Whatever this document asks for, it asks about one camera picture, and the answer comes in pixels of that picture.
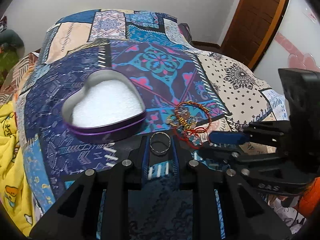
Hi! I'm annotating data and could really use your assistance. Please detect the purple heart-shaped tin box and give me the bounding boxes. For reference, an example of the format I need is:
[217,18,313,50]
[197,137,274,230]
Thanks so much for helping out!
[61,69,146,144]

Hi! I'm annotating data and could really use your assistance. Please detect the red braided thread bracelet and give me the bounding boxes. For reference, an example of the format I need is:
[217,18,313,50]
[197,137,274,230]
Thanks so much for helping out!
[173,101,213,150]

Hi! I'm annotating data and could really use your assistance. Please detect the yellow cartoon blanket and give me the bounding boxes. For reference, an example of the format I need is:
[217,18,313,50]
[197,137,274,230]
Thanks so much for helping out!
[0,101,35,237]

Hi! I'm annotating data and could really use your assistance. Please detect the white wardrobe with pink decal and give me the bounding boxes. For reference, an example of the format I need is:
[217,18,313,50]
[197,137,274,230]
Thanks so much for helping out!
[254,0,319,94]

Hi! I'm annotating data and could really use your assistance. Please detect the gold beaded charm bracelet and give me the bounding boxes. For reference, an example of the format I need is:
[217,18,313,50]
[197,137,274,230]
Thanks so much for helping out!
[166,110,199,131]

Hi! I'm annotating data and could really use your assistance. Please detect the blue patchwork bedspread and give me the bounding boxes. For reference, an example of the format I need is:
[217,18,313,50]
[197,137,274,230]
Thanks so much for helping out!
[17,10,287,239]

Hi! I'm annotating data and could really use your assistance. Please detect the silver ring bangle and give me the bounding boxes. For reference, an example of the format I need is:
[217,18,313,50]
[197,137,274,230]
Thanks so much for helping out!
[149,132,171,156]

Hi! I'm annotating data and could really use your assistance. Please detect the brown wooden door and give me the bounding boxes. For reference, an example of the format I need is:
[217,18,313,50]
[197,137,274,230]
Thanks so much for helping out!
[221,0,289,70]

